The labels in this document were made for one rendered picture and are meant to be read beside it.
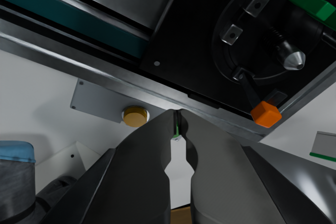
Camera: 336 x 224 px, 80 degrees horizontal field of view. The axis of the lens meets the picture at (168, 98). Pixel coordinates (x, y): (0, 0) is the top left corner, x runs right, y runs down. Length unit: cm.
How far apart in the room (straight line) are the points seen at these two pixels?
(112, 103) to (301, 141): 55
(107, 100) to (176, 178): 48
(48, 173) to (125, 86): 46
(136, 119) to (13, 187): 26
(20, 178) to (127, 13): 36
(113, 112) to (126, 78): 8
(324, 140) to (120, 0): 39
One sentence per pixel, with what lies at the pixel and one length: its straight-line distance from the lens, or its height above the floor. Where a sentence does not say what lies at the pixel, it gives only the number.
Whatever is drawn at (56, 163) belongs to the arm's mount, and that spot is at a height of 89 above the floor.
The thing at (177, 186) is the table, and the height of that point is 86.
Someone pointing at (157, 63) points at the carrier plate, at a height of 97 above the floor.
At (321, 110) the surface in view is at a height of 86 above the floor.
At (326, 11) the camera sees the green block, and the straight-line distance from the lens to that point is 22.
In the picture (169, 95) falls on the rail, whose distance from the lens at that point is 32.
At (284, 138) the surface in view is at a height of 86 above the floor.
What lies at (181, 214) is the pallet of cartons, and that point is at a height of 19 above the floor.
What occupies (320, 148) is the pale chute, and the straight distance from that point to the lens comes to 43.
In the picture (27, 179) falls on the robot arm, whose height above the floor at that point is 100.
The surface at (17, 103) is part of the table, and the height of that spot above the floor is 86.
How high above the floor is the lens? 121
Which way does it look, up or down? 50 degrees down
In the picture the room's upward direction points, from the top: 177 degrees clockwise
